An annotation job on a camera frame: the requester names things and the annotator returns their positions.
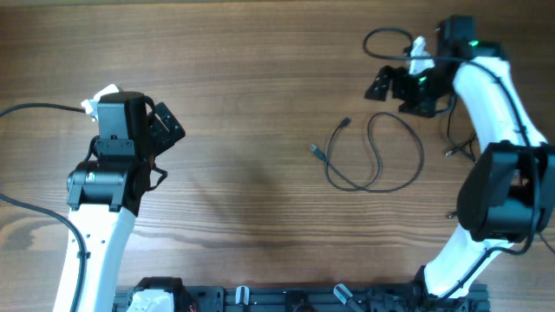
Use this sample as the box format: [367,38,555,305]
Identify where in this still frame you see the thin black USB cable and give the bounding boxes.
[444,93,555,257]

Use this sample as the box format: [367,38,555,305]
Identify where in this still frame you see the thick black USB cable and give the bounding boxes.
[310,111,426,194]

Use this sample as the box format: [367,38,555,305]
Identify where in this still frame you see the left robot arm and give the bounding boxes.
[54,86,186,311]

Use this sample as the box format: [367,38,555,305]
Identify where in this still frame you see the right camera cable black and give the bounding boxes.
[362,27,543,304]

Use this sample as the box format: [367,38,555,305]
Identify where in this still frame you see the camera cable black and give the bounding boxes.
[1,103,88,312]
[362,27,543,304]

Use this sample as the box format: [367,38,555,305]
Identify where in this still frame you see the left camera cable black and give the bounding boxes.
[1,103,88,312]

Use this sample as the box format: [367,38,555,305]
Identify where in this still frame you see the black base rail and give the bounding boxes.
[114,283,491,312]

